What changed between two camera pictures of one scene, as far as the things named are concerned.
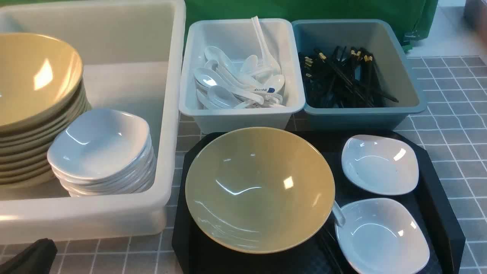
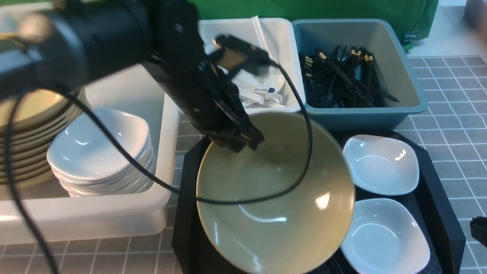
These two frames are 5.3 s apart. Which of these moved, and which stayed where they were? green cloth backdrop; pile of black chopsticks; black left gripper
Moved: black left gripper
Stayed: pile of black chopsticks; green cloth backdrop
